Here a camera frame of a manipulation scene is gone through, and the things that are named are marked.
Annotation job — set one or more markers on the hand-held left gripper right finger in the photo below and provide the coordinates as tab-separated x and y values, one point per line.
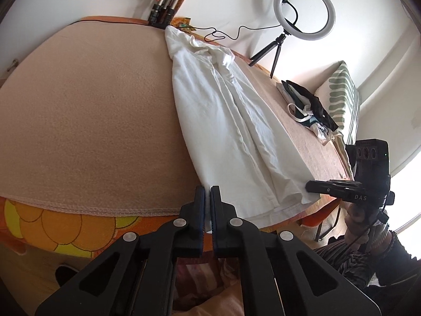
214	215

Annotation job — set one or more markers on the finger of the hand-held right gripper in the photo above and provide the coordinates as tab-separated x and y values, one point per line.
324	188

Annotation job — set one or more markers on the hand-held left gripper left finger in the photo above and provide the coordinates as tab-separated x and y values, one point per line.
201	215

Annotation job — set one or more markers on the white garment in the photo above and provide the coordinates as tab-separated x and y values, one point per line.
230	118

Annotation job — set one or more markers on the person's right forearm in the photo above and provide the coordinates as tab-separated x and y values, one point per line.
391	247

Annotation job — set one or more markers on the black and white clothes pile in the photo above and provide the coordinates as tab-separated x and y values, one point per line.
301	112

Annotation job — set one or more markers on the person's right hand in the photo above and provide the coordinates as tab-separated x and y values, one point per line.
357	215

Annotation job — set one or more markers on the pink striped cloth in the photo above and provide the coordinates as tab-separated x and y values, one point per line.
207	275

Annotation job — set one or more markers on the green striped pillow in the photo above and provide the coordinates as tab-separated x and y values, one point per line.
342	102

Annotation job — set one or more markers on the person's striped clothing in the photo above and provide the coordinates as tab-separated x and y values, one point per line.
348	263

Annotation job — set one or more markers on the black garment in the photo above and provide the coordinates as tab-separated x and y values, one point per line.
312	103

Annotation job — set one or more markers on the orange floral bed sheet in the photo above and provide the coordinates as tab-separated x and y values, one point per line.
65	227

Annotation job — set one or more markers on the beige blanket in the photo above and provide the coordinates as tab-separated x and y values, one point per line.
88	121

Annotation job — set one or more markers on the small black tripod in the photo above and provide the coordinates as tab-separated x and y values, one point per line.
268	52

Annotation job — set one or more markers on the silver black tripod legs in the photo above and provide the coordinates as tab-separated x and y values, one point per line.
161	11

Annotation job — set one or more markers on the wooden bed frame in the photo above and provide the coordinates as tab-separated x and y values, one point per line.
29	279

